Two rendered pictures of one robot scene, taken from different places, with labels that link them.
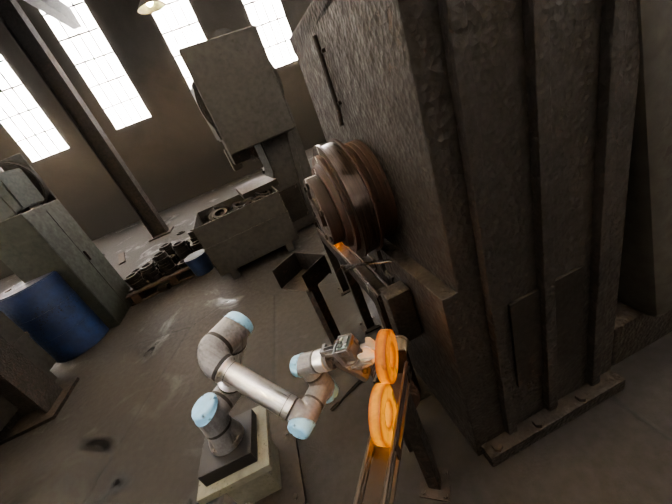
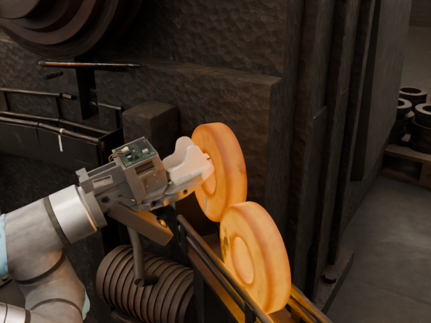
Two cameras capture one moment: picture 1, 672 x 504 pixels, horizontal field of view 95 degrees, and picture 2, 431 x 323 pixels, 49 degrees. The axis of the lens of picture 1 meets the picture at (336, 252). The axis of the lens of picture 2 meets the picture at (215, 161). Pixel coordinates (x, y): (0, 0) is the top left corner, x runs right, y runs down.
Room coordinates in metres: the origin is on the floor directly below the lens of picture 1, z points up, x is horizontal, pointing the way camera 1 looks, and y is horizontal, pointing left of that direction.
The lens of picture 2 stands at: (0.26, 0.49, 1.13)
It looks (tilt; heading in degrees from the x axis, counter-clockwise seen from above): 26 degrees down; 308
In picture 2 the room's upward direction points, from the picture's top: straight up
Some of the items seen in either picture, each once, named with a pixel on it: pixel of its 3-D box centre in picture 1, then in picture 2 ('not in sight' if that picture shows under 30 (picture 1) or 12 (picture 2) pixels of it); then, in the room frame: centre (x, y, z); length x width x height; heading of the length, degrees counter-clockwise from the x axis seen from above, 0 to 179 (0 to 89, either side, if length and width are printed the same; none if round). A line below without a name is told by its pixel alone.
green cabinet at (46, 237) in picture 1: (71, 269); not in sight; (3.69, 2.98, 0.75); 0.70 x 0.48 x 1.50; 7
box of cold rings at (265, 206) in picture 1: (247, 227); not in sight; (3.81, 0.93, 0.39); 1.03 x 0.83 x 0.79; 101
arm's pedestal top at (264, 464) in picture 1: (236, 448); not in sight; (0.96, 0.76, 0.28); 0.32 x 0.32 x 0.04; 6
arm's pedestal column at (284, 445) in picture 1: (251, 465); not in sight; (0.96, 0.76, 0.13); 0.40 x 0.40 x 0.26; 6
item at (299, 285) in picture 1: (319, 308); not in sight; (1.63, 0.23, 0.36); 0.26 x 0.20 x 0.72; 42
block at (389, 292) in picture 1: (402, 312); (154, 158); (0.94, -0.15, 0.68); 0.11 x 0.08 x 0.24; 97
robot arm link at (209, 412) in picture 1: (210, 412); not in sight; (0.98, 0.75, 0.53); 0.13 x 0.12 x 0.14; 146
